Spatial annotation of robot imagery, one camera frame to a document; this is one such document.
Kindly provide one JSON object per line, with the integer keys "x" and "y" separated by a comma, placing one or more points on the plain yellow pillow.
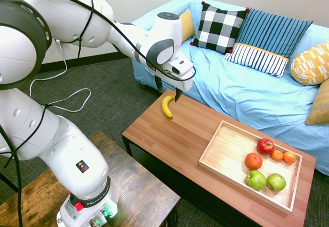
{"x": 187, "y": 25}

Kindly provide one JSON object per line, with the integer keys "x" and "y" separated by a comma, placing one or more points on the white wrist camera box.
{"x": 181, "y": 66}

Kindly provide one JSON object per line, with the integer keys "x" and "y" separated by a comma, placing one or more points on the yellow white patterned pillow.
{"x": 311, "y": 65}

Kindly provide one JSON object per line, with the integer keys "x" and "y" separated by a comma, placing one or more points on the small orange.
{"x": 277, "y": 155}
{"x": 289, "y": 157}

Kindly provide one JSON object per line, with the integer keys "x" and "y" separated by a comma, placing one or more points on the blue striped pillow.
{"x": 272, "y": 29}

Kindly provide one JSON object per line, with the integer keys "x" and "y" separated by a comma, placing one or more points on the light blue covered sofa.
{"x": 231, "y": 93}

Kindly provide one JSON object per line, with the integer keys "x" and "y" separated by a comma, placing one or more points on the red apple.
{"x": 265, "y": 147}

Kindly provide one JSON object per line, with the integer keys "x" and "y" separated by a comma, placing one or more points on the green apple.
{"x": 255, "y": 180}
{"x": 276, "y": 182}

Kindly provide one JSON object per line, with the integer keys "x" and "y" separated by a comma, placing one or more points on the reddish wooden coffee table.
{"x": 174, "y": 139}

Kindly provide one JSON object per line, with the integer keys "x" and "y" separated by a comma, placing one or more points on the black tripod stand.
{"x": 7, "y": 182}

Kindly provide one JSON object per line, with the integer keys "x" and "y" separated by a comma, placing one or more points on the black white checkered pillow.
{"x": 218, "y": 29}

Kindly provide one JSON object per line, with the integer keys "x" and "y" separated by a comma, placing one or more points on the mustard woven pillow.
{"x": 320, "y": 103}

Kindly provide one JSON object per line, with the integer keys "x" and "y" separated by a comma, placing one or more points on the dark rustic wooden table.
{"x": 144, "y": 191}

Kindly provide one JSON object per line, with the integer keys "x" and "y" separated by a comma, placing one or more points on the light wooden tray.
{"x": 226, "y": 155}

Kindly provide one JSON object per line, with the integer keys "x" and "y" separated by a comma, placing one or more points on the large orange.
{"x": 253, "y": 161}

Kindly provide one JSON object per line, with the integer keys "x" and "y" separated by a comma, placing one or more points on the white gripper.
{"x": 185, "y": 84}

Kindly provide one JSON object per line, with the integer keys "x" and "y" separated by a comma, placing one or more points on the yellow banana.
{"x": 166, "y": 107}

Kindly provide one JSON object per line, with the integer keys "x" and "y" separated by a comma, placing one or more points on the white navy striped pillow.
{"x": 257, "y": 58}

